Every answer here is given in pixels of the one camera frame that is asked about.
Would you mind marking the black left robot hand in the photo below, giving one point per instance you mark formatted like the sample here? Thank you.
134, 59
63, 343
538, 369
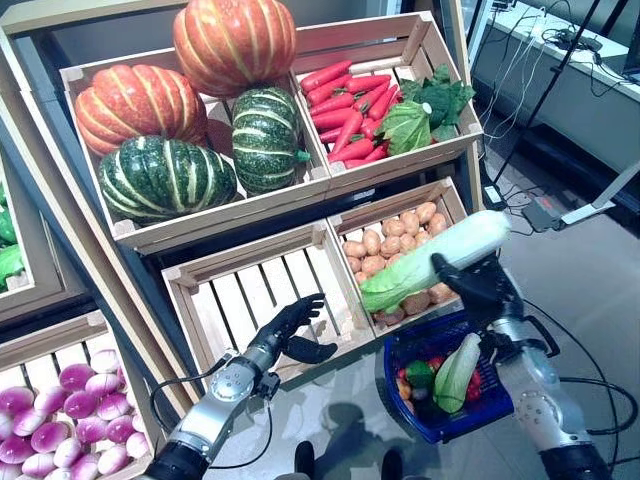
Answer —
285, 330

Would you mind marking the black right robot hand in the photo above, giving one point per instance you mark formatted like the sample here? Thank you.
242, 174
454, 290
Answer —
485, 290

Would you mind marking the toy napa cabbage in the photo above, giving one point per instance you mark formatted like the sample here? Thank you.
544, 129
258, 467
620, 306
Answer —
450, 250
452, 380

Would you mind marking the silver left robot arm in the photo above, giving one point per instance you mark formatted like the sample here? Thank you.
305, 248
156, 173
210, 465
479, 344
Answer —
220, 400

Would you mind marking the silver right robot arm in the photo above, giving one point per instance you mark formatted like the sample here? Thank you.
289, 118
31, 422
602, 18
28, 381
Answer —
540, 395

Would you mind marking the blue plastic shopping basket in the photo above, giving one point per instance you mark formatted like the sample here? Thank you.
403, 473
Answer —
450, 430

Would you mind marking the wide wooden slat crate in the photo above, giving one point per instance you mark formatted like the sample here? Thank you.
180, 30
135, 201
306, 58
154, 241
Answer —
225, 220
225, 310

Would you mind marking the red toy bell pepper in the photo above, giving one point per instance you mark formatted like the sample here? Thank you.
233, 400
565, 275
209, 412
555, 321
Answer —
436, 362
474, 385

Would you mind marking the black white power adapter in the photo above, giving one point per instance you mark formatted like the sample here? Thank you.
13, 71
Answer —
495, 196

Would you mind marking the small round green cabbage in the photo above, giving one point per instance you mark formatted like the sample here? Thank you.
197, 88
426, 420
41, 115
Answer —
419, 372

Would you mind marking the white toy garlic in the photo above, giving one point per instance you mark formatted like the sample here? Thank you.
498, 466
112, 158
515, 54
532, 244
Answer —
420, 392

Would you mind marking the small orange toy fruit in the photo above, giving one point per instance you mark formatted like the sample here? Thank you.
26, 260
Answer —
402, 385

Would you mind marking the narrow wooden slat crate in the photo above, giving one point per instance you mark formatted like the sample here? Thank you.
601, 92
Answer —
410, 162
385, 206

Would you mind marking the black left robot foot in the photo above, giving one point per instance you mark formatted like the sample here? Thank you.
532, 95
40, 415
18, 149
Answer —
305, 460

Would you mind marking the black robot foot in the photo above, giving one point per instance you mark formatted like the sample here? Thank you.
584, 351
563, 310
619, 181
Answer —
305, 460
392, 465

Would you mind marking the black right robot foot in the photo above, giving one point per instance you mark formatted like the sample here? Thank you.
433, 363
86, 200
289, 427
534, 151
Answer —
392, 465

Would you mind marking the red toy carrot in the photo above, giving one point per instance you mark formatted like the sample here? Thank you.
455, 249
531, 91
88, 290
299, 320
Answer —
327, 89
332, 104
351, 150
326, 75
367, 84
336, 119
366, 156
383, 102
348, 131
371, 97

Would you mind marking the light green toy lettuce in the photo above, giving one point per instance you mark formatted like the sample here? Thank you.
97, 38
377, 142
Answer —
405, 127

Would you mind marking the purple white toy turnip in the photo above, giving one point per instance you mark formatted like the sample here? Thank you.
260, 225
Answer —
85, 467
120, 429
105, 360
67, 452
80, 404
102, 385
90, 429
50, 400
50, 436
114, 406
76, 376
112, 460

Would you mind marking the green striped pumpkin with stem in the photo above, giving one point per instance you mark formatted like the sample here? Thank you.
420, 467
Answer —
262, 140

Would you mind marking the white office desk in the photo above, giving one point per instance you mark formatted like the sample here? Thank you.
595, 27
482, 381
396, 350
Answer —
550, 110

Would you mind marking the flat green striped pumpkin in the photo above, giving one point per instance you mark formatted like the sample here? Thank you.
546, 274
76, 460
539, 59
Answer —
165, 180

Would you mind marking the dark green leafy vegetable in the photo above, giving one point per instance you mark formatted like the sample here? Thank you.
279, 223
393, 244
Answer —
445, 100

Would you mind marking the black stand pole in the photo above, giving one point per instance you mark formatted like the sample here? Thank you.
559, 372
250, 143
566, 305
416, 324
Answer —
564, 61

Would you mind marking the flat orange striped pumpkin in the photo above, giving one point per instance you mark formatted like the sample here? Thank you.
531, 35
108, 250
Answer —
135, 107

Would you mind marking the bright green toy lettuce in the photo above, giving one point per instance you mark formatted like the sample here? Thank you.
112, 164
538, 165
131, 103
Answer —
10, 265

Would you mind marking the round orange striped pumpkin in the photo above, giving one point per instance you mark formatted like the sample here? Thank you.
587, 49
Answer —
235, 45

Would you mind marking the wooden display shelf frame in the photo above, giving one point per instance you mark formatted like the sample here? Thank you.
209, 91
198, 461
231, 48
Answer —
75, 15

